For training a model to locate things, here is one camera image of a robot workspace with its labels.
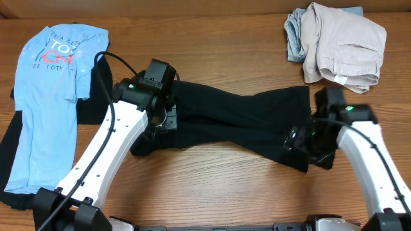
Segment black t-shirt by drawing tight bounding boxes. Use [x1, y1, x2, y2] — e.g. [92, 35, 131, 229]
[130, 81, 311, 173]

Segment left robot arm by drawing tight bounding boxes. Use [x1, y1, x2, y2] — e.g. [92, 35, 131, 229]
[33, 59, 178, 231]

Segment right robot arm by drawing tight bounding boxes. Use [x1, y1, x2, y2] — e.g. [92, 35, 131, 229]
[284, 87, 410, 230]

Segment black garment under pile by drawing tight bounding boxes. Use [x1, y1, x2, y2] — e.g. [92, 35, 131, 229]
[1, 51, 113, 210]

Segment beige folded pants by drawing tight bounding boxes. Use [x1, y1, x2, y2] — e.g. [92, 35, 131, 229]
[301, 2, 387, 94]

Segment grey-blue folded garment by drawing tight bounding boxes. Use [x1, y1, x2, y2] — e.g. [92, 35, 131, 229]
[283, 6, 364, 63]

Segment light blue printed t-shirt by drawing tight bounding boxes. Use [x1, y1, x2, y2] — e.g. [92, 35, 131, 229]
[4, 24, 109, 194]

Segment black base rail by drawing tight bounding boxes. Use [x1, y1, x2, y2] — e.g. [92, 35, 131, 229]
[109, 221, 363, 231]

